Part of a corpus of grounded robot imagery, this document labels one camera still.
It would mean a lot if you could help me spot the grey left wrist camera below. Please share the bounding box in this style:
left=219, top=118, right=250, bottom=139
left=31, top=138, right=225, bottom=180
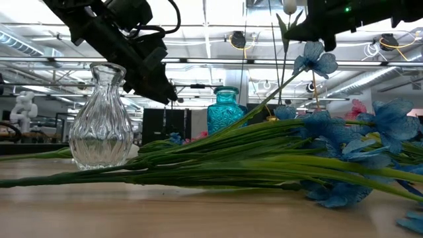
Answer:
left=143, top=47, right=169, bottom=70

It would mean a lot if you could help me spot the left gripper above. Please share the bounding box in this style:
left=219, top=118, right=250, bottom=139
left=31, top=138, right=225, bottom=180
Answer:
left=71, top=15, right=178, bottom=104

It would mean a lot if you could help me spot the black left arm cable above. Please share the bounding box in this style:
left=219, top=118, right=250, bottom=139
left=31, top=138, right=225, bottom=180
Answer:
left=132, top=0, right=182, bottom=38

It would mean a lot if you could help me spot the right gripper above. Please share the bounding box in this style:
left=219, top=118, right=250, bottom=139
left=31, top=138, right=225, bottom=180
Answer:
left=286, top=0, right=394, bottom=52

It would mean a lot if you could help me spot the black cabinet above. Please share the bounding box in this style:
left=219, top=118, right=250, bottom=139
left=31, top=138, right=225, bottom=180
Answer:
left=141, top=108, right=192, bottom=140

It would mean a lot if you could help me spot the black boom stand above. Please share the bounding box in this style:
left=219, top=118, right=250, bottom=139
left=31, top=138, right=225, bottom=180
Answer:
left=174, top=83, right=215, bottom=110

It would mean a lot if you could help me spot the long ceiling light bar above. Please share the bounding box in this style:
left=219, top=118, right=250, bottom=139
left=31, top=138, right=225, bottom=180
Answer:
left=0, top=56, right=423, bottom=67

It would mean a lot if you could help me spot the teal patterned glass vase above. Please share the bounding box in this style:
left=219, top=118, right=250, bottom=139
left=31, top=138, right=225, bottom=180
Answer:
left=207, top=86, right=249, bottom=136

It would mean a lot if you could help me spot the black ceiling cord reel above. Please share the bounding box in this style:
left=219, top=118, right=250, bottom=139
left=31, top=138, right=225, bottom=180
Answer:
left=229, top=30, right=248, bottom=50
left=379, top=32, right=400, bottom=52

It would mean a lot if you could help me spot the dark workbench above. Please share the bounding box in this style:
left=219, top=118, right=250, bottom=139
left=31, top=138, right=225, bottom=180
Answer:
left=0, top=141, right=71, bottom=156

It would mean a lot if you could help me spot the clear ribbed glass vase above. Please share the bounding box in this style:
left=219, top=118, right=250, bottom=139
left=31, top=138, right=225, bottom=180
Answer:
left=68, top=61, right=135, bottom=171

